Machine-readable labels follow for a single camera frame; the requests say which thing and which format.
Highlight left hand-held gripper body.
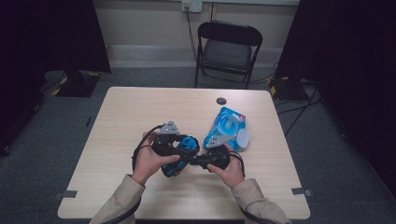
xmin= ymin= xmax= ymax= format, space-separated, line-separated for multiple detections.
xmin=151 ymin=119 xmax=190 ymax=157

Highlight black curtain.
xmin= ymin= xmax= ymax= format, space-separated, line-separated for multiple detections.
xmin=0 ymin=0 xmax=112 ymax=157
xmin=275 ymin=0 xmax=396 ymax=197

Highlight person's left hand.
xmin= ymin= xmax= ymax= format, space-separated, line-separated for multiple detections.
xmin=130 ymin=131 xmax=181 ymax=187

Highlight right hand-held gripper cable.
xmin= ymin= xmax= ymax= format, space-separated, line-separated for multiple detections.
xmin=228 ymin=150 xmax=265 ymax=224

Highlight white wall socket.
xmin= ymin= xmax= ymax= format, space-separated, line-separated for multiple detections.
xmin=181 ymin=0 xmax=204 ymax=13

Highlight black floor cables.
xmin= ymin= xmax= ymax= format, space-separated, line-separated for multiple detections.
xmin=276 ymin=87 xmax=323 ymax=138

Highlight person's right hand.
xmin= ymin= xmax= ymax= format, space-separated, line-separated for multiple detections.
xmin=206 ymin=143 xmax=246 ymax=190

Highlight black wall socket cable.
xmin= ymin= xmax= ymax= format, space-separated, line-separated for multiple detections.
xmin=185 ymin=6 xmax=199 ymax=62

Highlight black folding chair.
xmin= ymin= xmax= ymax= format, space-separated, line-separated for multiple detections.
xmin=194 ymin=20 xmax=264 ymax=91

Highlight black stand base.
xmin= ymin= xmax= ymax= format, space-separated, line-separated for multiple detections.
xmin=268 ymin=76 xmax=309 ymax=102
xmin=55 ymin=69 xmax=101 ymax=98

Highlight grey tape strip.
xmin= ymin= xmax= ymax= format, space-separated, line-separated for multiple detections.
xmin=53 ymin=189 xmax=78 ymax=201
xmin=291 ymin=187 xmax=313 ymax=198

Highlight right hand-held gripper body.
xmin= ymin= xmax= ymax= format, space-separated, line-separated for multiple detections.
xmin=202 ymin=133 xmax=237 ymax=171

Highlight blue toy car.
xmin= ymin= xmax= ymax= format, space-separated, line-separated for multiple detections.
xmin=161 ymin=134 xmax=201 ymax=178

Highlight left hand-held gripper cable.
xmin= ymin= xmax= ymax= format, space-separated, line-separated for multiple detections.
xmin=102 ymin=124 xmax=164 ymax=224

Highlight blue wet wipes pack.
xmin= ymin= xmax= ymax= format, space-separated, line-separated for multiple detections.
xmin=203 ymin=106 xmax=250 ymax=153

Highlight white wet wipe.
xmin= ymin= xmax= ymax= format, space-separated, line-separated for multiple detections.
xmin=224 ymin=113 xmax=241 ymax=130

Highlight hand-held gripper cable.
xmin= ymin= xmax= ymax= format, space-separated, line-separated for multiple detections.
xmin=102 ymin=124 xmax=164 ymax=224
xmin=228 ymin=150 xmax=265 ymax=224

